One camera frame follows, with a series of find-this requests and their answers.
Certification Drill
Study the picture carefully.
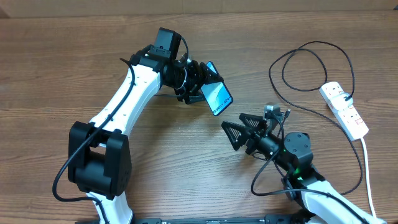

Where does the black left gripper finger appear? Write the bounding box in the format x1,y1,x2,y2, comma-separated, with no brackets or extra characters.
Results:
200,62,224,85
185,94,206,105

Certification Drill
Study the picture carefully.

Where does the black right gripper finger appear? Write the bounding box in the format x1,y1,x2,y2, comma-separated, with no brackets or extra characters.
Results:
239,113,267,131
221,121,251,151

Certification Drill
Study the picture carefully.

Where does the Samsung Galaxy smartphone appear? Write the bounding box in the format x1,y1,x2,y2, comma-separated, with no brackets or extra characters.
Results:
200,60,234,117

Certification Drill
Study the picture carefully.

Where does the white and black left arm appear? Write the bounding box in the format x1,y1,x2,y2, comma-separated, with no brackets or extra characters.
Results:
52,28,233,223

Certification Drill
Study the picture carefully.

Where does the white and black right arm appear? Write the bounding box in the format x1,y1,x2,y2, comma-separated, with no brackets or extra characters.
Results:
221,112,383,223

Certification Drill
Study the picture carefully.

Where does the white USB charger adapter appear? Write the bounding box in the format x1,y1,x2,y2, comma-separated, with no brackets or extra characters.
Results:
328,93,353,111

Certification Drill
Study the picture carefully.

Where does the white power extension strip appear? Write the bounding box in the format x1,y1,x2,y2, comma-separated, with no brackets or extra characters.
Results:
319,82,369,141

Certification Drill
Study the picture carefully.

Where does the white power strip cord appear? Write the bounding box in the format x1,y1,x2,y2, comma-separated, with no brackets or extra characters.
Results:
359,137,377,218

